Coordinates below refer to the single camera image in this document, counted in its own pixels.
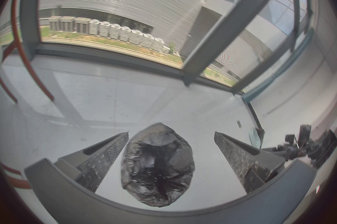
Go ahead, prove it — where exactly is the white chair with red legs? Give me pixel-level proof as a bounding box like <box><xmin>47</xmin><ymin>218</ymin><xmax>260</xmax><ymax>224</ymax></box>
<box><xmin>0</xmin><ymin>0</ymin><xmax>55</xmax><ymax>189</ymax></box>

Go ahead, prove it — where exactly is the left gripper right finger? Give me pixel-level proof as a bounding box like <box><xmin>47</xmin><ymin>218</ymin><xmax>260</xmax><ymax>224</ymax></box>
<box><xmin>214</xmin><ymin>131</ymin><xmax>286</xmax><ymax>194</ymax></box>

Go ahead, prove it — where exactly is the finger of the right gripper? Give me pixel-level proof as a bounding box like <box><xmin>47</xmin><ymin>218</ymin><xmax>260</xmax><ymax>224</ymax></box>
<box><xmin>262</xmin><ymin>147</ymin><xmax>286</xmax><ymax>156</ymax></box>

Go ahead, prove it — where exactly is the pale green tray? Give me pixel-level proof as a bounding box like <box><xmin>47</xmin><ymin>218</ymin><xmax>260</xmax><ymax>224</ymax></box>
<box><xmin>249</xmin><ymin>127</ymin><xmax>265</xmax><ymax>149</ymax></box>

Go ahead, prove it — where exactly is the black plastic bag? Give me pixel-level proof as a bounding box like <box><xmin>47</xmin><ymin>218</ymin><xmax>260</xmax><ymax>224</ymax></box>
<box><xmin>121</xmin><ymin>122</ymin><xmax>195</xmax><ymax>208</ymax></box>

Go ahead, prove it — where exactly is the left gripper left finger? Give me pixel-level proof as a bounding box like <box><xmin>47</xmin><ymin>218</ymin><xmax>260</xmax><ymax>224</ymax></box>
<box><xmin>54</xmin><ymin>131</ymin><xmax>130</xmax><ymax>192</ymax></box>

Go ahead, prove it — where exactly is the window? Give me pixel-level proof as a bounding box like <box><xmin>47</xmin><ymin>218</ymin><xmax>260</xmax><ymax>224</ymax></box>
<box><xmin>0</xmin><ymin>0</ymin><xmax>315</xmax><ymax>94</ymax></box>

